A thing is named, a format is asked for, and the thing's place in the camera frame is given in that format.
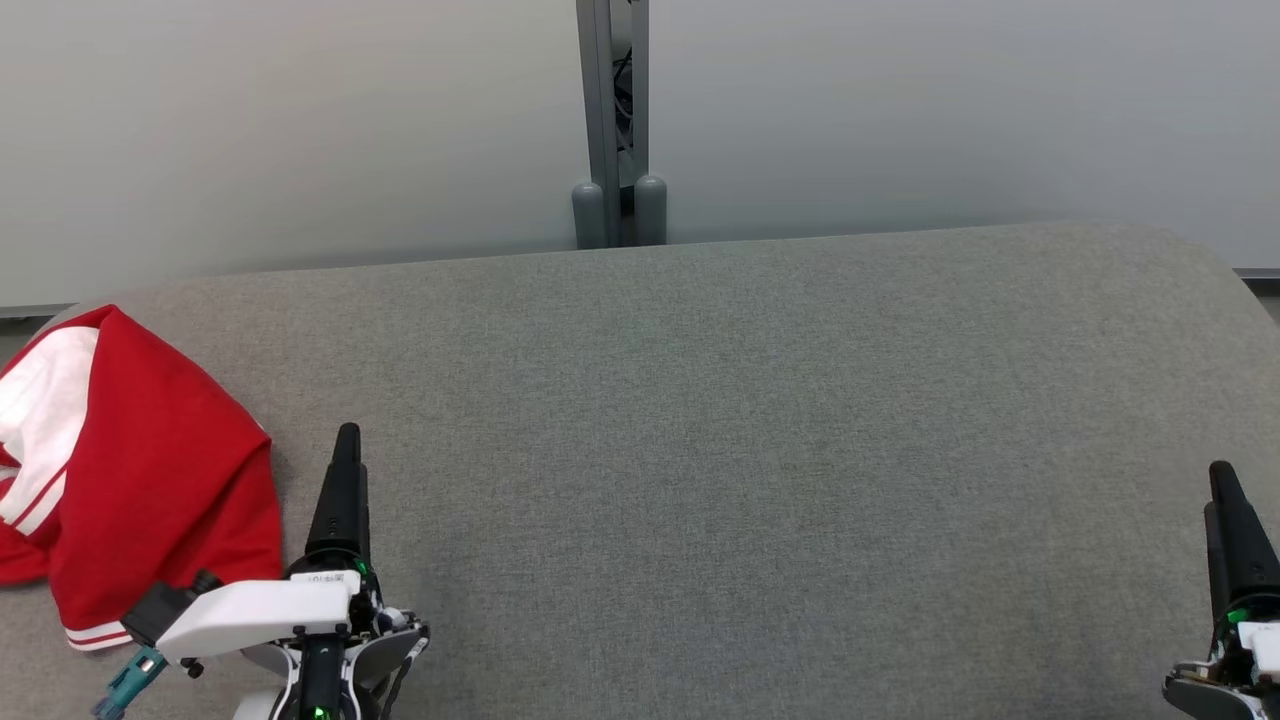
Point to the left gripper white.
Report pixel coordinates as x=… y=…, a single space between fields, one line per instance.
x=250 y=612

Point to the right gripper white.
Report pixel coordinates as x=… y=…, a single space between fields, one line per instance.
x=1262 y=645

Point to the grey baseboard rail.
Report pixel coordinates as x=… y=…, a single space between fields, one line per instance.
x=35 y=310
x=1258 y=272

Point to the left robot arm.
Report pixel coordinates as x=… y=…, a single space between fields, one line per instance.
x=385 y=648

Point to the grey cylindrical post foot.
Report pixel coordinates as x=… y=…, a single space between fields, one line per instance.
x=650 y=210
x=588 y=215

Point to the red white-sleeved jersey shirt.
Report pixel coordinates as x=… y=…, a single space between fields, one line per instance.
x=160 y=470

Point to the grey partition post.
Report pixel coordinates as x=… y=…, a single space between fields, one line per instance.
x=605 y=100

